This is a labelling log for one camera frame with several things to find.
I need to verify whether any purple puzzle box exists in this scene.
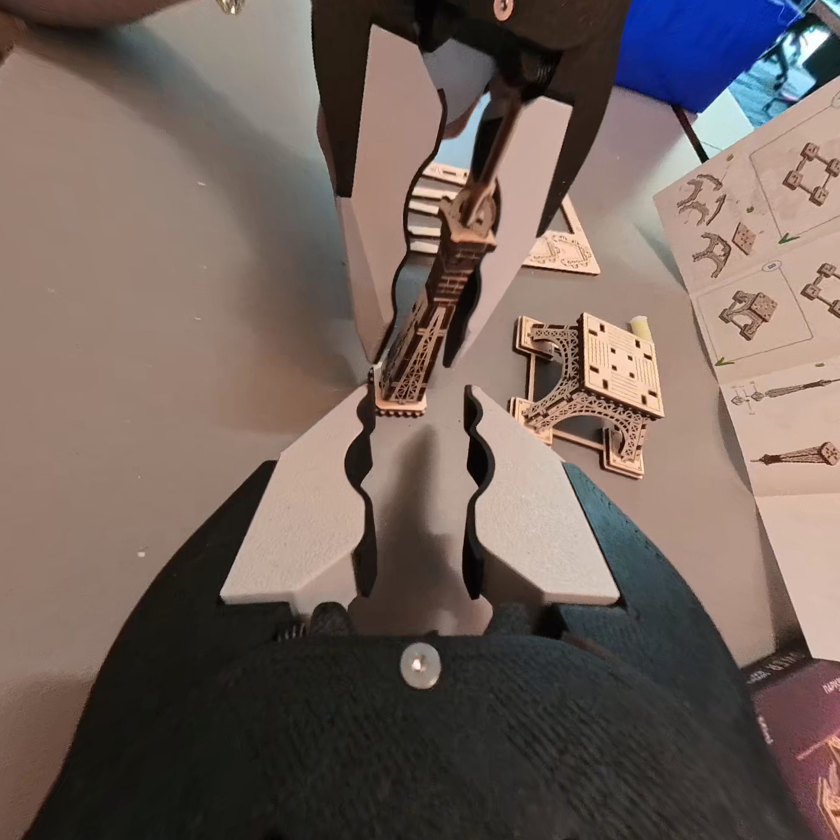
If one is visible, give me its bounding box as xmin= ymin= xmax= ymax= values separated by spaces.
xmin=742 ymin=646 xmax=840 ymax=840

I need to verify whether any grey desk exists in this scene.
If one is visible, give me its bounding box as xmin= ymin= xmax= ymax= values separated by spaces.
xmin=0 ymin=3 xmax=811 ymax=840

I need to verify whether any wooden parts sheet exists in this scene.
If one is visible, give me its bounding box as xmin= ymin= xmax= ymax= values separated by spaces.
xmin=406 ymin=163 xmax=602 ymax=277

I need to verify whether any blue storage bin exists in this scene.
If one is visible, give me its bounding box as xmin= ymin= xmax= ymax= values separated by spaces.
xmin=617 ymin=0 xmax=803 ymax=114

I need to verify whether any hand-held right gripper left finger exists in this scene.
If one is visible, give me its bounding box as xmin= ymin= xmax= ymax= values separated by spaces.
xmin=220 ymin=384 xmax=379 ymax=608

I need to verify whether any wooden tower spire model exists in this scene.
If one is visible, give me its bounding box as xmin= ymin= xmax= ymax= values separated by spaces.
xmin=374 ymin=82 xmax=526 ymax=417

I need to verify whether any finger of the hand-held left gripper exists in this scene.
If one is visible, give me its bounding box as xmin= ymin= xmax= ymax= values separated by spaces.
xmin=335 ymin=25 xmax=450 ymax=366
xmin=443 ymin=97 xmax=573 ymax=368

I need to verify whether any wooden tower base model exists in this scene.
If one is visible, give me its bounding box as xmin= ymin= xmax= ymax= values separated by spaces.
xmin=508 ymin=311 xmax=665 ymax=480

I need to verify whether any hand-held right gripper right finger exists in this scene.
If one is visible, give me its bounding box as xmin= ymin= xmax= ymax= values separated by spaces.
xmin=461 ymin=385 xmax=623 ymax=610

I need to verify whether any paper instruction sheet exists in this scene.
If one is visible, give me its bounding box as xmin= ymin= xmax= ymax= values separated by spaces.
xmin=653 ymin=77 xmax=840 ymax=660

